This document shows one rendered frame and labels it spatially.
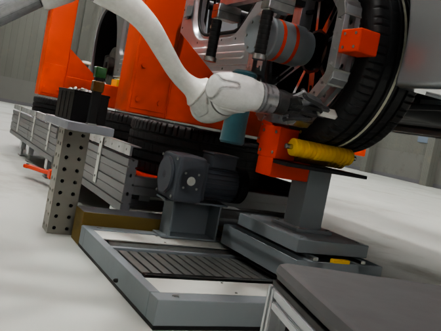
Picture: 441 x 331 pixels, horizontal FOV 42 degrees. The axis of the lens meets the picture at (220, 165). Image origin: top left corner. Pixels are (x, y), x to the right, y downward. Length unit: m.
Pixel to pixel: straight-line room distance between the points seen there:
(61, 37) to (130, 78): 1.93
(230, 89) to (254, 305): 0.59
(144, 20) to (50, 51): 2.56
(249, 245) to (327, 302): 1.34
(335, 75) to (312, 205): 0.51
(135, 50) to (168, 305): 1.09
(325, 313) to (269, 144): 1.30
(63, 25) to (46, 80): 0.39
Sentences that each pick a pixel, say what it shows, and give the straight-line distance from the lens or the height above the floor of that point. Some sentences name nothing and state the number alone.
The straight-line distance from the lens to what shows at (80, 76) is 4.18.
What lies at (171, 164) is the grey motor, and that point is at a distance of 2.13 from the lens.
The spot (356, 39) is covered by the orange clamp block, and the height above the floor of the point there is 0.85.
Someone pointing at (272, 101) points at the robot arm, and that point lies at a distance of 1.69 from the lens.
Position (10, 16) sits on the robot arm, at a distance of 1.73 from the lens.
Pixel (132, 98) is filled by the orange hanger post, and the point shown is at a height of 0.57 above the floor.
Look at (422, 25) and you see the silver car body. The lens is 1.77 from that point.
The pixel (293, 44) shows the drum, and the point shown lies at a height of 0.84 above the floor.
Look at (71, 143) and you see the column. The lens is 2.32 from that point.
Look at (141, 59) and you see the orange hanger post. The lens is 2.24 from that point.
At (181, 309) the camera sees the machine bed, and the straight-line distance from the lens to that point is 1.52.
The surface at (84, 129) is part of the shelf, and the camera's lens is 2.12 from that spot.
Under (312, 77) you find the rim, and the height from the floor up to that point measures 0.76.
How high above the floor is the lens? 0.53
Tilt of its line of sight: 4 degrees down
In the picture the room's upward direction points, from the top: 11 degrees clockwise
